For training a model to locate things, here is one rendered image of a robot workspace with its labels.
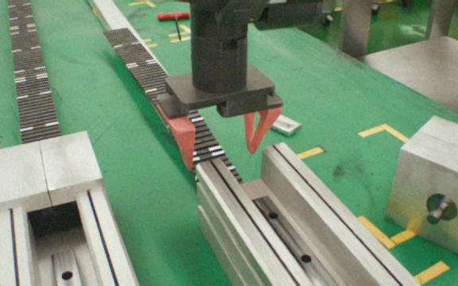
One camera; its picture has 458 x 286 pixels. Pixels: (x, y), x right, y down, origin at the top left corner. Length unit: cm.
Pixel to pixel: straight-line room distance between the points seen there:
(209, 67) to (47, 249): 23
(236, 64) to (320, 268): 21
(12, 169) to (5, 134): 26
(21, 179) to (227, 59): 22
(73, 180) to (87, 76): 45
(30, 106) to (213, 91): 34
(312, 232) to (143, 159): 28
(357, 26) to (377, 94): 156
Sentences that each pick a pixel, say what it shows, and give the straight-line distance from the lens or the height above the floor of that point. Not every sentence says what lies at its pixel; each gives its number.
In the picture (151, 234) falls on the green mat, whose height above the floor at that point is 78.
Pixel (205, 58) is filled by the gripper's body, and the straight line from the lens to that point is 47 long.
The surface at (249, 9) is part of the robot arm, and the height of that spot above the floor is 102.
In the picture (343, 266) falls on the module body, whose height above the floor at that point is 84.
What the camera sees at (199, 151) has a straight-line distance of 61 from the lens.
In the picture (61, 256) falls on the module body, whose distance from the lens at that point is 44.
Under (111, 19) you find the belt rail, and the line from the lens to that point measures 107.
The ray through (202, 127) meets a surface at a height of 81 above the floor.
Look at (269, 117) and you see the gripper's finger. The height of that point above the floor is 88.
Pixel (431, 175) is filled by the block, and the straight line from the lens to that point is 51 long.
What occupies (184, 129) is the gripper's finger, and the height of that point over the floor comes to 89.
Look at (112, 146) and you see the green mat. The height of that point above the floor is 78.
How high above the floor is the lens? 114
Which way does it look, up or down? 33 degrees down
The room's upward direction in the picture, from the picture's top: straight up
